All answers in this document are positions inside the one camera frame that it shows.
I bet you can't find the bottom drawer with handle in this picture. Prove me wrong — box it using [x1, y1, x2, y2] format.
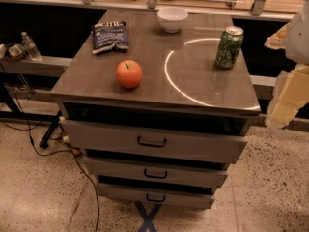
[97, 183, 214, 209]

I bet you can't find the clear plastic water bottle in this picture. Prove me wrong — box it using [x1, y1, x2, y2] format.
[21, 32, 42, 61]

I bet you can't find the grey side shelf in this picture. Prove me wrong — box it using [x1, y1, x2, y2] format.
[0, 56, 72, 77]

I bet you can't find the grey drawer cabinet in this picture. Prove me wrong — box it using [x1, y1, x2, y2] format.
[51, 9, 260, 197]

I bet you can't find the white bowl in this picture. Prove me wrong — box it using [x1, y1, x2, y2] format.
[157, 7, 188, 33]

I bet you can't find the drawer with handle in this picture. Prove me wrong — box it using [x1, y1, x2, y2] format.
[97, 183, 214, 209]
[83, 157, 227, 189]
[62, 120, 247, 163]

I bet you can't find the blue tape cross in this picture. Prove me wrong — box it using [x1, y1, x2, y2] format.
[135, 201, 161, 232]

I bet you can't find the small dark bowl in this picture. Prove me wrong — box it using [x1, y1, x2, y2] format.
[0, 43, 27, 62]

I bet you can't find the blue chip bag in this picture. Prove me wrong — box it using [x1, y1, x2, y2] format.
[92, 21, 129, 55]

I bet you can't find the middle drawer with handle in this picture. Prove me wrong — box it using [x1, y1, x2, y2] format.
[83, 157, 227, 189]

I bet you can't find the black floor cable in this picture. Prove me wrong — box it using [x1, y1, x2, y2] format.
[0, 65, 101, 232]

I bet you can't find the red apple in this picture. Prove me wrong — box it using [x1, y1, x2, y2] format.
[116, 60, 143, 89]

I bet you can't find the green soda can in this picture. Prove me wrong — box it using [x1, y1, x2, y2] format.
[215, 26, 244, 69]

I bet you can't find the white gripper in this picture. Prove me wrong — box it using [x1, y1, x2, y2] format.
[264, 0, 309, 129]

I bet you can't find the top drawer with handle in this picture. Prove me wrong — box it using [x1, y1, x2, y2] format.
[62, 120, 247, 163]

